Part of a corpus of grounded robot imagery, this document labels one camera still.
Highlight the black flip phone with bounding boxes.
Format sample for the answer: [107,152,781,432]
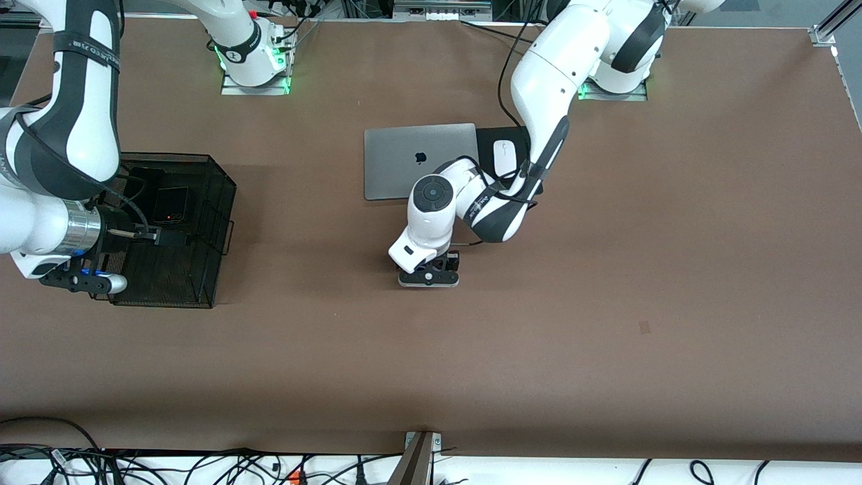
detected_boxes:
[153,186,190,226]

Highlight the long black smartphone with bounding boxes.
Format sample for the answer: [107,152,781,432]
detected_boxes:
[121,167,164,216]

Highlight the silver closed laptop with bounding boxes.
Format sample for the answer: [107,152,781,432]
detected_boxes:
[364,123,480,201]

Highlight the white computer mouse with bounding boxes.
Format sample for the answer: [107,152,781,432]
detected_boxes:
[493,139,519,179]

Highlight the black mouse pad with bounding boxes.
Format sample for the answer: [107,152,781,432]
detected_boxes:
[475,125,544,199]

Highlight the white power strip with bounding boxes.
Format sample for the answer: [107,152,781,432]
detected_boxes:
[394,0,492,21]

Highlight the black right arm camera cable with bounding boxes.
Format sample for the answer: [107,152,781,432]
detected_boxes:
[13,111,150,236]

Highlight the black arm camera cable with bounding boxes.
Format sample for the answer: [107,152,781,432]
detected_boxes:
[431,0,546,247]
[13,111,150,236]

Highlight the black wire mesh tray organizer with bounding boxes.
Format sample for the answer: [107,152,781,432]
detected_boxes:
[81,152,238,309]

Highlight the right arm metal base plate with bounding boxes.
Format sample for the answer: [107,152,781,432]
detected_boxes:
[221,34,293,96]

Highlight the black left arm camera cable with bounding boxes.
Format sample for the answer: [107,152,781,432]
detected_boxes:
[431,0,546,247]

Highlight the black looped floor cable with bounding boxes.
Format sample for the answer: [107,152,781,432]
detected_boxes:
[0,416,102,451]

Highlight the aluminium camera mount post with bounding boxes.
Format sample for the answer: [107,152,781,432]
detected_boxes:
[387,431,443,485]

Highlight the tangled black floor cables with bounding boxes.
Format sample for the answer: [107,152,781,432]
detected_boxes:
[0,445,405,485]

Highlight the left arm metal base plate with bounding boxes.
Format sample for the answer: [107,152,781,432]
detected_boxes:
[578,79,649,102]

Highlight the black cable across table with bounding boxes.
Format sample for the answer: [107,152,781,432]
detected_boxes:
[460,19,539,44]

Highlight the aluminium table edge rail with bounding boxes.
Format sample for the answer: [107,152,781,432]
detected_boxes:
[834,46,862,132]

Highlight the aluminium frame profile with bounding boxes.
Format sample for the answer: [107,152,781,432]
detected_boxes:
[810,0,862,48]

